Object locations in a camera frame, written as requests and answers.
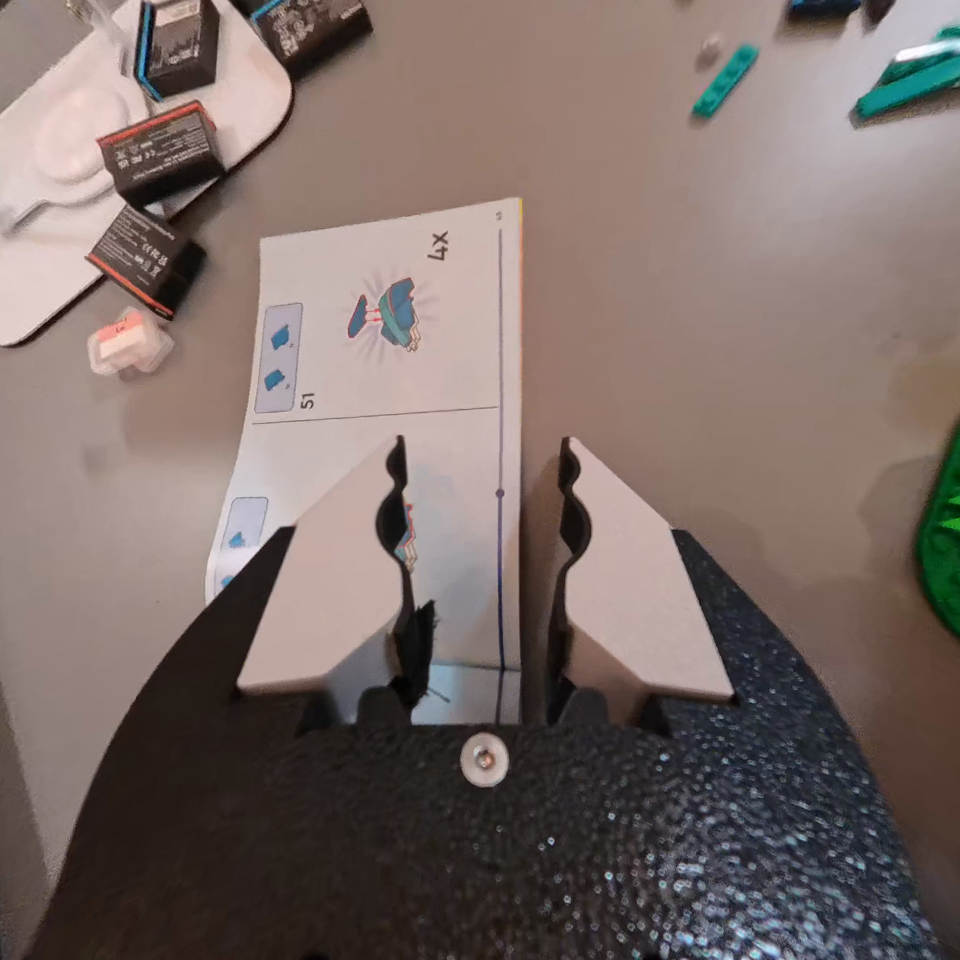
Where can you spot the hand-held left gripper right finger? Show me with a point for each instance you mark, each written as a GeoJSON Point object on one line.
{"type": "Point", "coordinates": [637, 600]}

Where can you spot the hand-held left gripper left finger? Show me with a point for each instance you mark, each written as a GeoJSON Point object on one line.
{"type": "Point", "coordinates": [315, 600]}

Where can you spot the lego instruction booklet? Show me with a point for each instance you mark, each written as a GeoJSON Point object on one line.
{"type": "Point", "coordinates": [420, 360]}

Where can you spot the lego bird flower model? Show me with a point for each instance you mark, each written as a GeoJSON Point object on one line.
{"type": "Point", "coordinates": [941, 540]}

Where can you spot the pile of teal lego plates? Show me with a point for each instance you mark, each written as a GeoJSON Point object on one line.
{"type": "Point", "coordinates": [724, 79]}

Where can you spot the small grey lego stud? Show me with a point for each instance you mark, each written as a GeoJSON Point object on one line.
{"type": "Point", "coordinates": [709, 49]}

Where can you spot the clear memory card case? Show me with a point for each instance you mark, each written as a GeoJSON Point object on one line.
{"type": "Point", "coordinates": [127, 349]}

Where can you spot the black battery red edge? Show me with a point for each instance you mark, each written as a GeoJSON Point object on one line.
{"type": "Point", "coordinates": [161, 154]}
{"type": "Point", "coordinates": [146, 259]}

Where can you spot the wooden book stand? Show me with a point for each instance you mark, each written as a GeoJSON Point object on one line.
{"type": "Point", "coordinates": [247, 97]}

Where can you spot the black battery blue edge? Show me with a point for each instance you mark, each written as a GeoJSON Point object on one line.
{"type": "Point", "coordinates": [311, 30]}
{"type": "Point", "coordinates": [178, 45]}

